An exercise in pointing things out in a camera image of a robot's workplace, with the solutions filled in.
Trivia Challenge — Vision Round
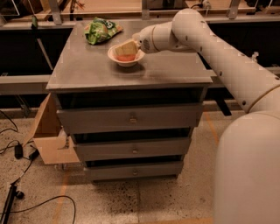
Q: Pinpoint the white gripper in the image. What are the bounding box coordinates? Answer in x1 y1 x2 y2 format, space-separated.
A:
115 26 154 55

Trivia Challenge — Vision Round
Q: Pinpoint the red apple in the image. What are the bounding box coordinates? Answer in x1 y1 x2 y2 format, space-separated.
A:
116 54 136 61

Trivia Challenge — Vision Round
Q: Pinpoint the white paper bowl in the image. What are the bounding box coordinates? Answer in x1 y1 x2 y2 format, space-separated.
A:
108 45 145 67

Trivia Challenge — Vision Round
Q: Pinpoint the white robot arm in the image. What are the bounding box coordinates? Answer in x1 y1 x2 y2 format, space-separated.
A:
132 9 280 224

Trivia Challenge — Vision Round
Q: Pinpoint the green chip bag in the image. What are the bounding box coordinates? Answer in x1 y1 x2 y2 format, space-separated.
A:
84 17 123 45

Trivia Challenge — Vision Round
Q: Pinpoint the grey drawer cabinet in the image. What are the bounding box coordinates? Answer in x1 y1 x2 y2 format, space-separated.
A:
47 21 212 169

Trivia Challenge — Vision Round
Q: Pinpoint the top grey drawer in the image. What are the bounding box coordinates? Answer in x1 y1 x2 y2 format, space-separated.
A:
57 103 203 134

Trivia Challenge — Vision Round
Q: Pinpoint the grey drawer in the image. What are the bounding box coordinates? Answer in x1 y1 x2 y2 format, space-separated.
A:
84 161 183 181
57 103 203 134
74 137 191 161

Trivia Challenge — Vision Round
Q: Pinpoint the middle grey drawer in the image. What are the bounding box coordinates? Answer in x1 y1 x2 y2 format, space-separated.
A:
74 137 191 161

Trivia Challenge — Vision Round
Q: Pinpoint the bottom grey drawer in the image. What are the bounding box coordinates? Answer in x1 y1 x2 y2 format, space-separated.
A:
84 161 183 181

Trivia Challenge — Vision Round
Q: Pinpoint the brown cardboard box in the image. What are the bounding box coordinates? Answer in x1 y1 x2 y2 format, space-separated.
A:
24 94 79 165

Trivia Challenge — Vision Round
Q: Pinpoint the black power adapter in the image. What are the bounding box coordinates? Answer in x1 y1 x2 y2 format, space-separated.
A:
14 143 23 159

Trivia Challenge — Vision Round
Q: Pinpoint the black stand base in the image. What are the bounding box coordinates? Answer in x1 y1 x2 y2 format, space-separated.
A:
0 184 25 224

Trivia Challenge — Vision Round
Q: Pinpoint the black floor cable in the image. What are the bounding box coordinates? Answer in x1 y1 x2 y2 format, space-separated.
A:
0 195 77 224

